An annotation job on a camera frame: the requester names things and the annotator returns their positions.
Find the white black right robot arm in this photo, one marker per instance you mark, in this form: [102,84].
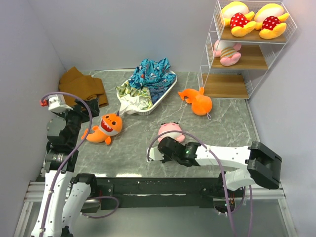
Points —
[255,164]

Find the brown folded cloth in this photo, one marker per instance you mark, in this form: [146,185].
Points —
[84,86]

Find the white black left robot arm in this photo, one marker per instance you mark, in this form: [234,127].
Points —
[64,194]

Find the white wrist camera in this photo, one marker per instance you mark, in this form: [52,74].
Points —
[56,104]
[154,154]

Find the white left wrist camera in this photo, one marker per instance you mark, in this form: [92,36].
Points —
[56,104]

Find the pink pig plush striped shirt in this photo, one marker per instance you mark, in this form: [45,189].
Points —
[227,51]

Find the white plastic laundry basket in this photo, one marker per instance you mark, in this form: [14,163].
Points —
[158,96]

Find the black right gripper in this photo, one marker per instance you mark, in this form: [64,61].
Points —
[166,158]

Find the blue patterned cloth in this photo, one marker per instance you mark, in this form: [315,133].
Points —
[152,74]

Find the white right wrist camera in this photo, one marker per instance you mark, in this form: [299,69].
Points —
[154,154]

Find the orange fox plush toy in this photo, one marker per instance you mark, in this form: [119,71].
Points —
[110,125]

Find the orange whale plush toy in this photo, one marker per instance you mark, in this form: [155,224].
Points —
[201,104]

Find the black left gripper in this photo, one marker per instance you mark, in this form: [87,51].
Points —
[84,116]

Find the white wire wooden shelf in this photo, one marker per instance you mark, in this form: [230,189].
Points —
[257,55]

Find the green white patterned cloth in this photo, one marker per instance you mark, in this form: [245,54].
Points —
[133,100]

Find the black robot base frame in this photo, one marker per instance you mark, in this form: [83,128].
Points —
[135,192]

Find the yellow plush red dotted dress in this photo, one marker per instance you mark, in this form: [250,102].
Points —
[271,21]

